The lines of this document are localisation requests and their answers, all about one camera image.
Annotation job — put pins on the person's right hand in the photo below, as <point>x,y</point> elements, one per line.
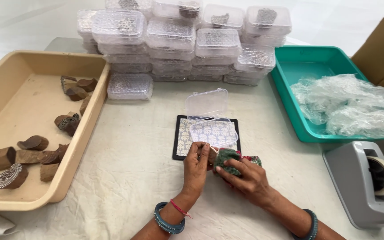
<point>250,185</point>

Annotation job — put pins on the person's left hand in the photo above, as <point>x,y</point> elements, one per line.
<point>193,175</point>

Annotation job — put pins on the green and red cloth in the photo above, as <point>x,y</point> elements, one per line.
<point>225,156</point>

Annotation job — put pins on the red wrist thread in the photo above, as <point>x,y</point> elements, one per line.
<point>178,208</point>

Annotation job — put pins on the black framed patterned card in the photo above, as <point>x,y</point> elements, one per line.
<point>182,140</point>

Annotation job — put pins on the open clear plastic box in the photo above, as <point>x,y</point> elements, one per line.
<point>208,128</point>

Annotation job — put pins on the teal bangles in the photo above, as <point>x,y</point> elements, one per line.
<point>165,224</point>

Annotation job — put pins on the white table cloth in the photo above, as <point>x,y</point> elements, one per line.
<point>128,160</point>

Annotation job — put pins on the teal bangle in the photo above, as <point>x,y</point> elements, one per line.
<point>313,226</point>

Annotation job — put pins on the grey tape dispenser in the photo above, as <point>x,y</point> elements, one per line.
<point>348,183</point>

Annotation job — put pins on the teal plastic tray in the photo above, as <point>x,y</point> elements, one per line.
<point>288,83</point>

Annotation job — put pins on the heap of bubble wrap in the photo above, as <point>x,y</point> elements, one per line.
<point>348,103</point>

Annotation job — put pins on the stack of packed clear boxes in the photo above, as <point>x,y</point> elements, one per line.
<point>170,40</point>

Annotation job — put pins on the group of wooden stamp blocks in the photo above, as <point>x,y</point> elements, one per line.
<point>32,143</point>

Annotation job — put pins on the brown cardboard box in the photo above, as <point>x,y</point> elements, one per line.
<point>383,56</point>

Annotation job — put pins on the beige plastic tray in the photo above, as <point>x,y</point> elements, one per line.
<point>15,113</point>

